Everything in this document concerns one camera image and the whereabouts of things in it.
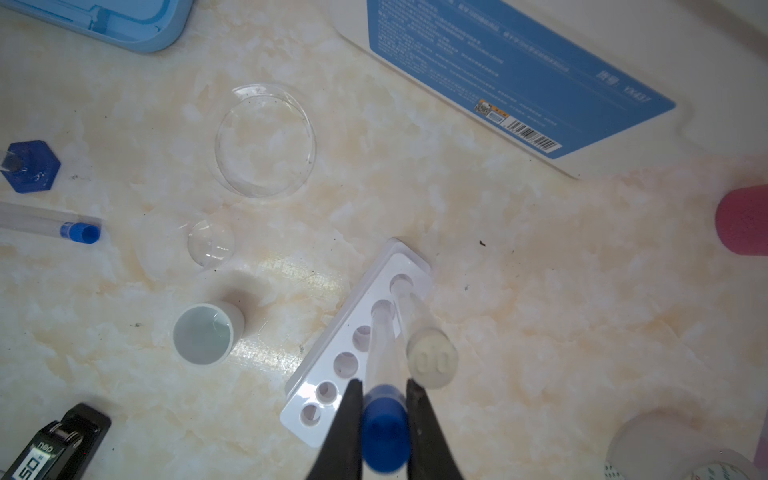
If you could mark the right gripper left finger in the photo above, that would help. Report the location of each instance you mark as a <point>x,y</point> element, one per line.
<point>340,456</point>

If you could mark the pink jar black lid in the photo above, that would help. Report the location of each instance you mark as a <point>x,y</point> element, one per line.
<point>741,221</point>

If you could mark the white test tube rack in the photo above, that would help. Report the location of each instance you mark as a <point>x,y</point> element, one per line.
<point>314,391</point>

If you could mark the blue plastic bin lid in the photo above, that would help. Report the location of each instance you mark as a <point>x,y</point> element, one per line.
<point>143,26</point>

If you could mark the blue base measuring cylinder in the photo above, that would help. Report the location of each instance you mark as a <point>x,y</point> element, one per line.
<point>29,166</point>

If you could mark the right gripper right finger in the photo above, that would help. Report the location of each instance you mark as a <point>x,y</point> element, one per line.
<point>430,457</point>

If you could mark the small white ceramic crucible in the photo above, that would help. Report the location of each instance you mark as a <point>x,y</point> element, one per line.
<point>206,333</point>

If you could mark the clear glass petri dish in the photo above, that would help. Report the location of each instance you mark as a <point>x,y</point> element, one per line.
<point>262,141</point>

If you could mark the blue cap test tube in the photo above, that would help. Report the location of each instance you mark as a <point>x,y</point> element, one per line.
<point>385,431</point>
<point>69,226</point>

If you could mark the small clear watch glass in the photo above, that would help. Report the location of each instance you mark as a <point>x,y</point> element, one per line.
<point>210,244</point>

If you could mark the white cap test tube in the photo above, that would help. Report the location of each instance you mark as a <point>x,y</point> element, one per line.
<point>431,356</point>

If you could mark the white plastic storage bin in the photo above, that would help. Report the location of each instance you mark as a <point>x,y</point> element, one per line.
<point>592,88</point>

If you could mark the black stapler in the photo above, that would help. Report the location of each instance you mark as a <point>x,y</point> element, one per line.
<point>64,448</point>

